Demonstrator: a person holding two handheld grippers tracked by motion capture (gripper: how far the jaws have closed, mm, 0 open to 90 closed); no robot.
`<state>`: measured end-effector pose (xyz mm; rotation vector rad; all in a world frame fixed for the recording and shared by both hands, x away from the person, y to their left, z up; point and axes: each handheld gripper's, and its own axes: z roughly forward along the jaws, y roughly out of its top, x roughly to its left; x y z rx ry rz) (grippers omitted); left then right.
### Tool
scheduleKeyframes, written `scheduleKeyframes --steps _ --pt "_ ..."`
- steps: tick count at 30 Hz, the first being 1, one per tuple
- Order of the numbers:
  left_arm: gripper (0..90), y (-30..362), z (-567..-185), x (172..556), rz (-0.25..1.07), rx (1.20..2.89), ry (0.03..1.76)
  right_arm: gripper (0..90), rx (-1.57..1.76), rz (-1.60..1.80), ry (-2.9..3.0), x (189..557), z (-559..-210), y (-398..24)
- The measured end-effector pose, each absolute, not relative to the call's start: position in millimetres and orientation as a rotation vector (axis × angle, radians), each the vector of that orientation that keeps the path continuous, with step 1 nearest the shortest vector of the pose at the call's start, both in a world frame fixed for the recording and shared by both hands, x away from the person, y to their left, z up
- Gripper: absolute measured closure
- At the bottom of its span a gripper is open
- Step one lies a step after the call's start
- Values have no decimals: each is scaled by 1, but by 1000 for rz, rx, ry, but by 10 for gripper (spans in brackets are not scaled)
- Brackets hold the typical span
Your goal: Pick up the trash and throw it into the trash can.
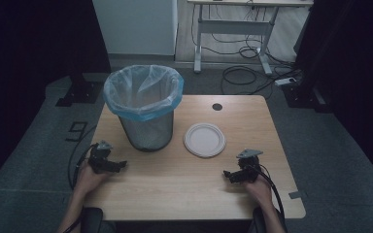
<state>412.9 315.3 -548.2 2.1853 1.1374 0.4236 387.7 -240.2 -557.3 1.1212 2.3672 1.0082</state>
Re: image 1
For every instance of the dark curtain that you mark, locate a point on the dark curtain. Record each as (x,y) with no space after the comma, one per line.
(29,48)
(353,64)

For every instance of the white power strip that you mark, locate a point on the white power strip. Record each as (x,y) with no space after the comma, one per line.
(285,81)

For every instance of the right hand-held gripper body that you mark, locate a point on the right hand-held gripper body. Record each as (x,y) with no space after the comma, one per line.
(248,163)

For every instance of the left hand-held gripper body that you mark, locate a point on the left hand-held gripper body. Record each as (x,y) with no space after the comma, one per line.
(99,157)

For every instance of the metal mesh trash bin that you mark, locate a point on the metal mesh trash bin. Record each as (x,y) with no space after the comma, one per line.
(149,134)

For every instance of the white cabinet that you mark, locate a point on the white cabinet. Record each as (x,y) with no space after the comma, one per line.
(136,26)

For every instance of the blue plastic bin liner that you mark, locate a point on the blue plastic bin liner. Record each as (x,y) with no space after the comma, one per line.
(142,90)

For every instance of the person's left hand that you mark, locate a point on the person's left hand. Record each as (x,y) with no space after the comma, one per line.
(89,179)

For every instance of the white desk frame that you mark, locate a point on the white desk frame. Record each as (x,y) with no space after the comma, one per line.
(236,27)

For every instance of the person's right hand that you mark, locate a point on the person's right hand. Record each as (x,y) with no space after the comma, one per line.
(259,191)

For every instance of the grey tape strip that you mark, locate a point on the grey tape strip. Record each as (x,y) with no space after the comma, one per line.
(294,194)

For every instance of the black stand base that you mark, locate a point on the black stand base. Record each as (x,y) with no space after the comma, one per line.
(304,97)
(79,92)

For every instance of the white paper plate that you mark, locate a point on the white paper plate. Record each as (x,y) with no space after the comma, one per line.
(204,140)

